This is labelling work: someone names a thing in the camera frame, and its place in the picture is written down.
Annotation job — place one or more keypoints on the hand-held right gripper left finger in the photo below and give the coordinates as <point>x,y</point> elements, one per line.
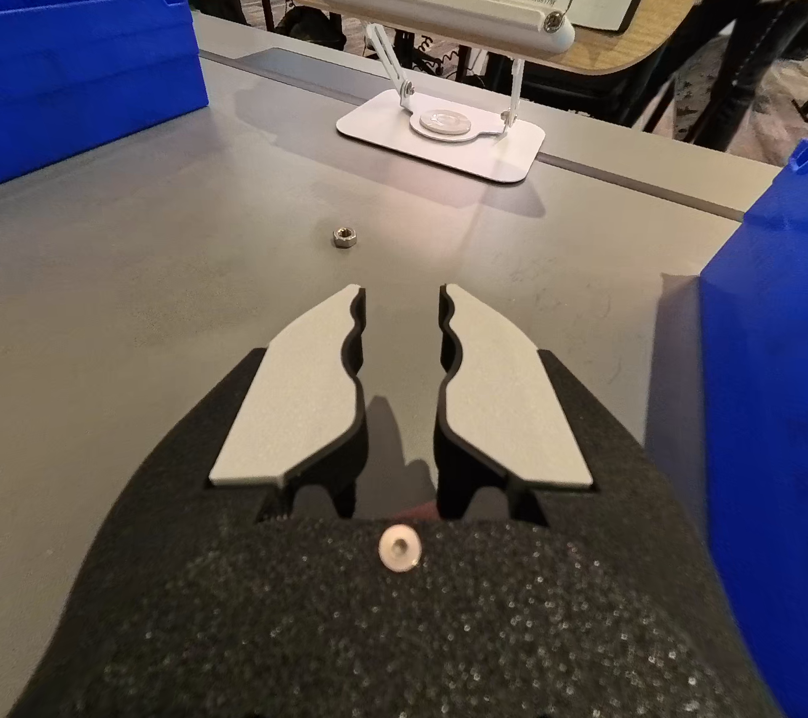
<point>290,408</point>

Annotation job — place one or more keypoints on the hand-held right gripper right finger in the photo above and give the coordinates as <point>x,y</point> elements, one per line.
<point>511,408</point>

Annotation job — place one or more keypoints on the steel hex nut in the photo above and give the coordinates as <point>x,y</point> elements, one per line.
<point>341,238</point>

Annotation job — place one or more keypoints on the blue plastic bin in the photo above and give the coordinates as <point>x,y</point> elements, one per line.
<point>94,68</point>
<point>757,383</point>

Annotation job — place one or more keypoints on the wooden document stand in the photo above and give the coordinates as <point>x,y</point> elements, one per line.
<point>391,118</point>

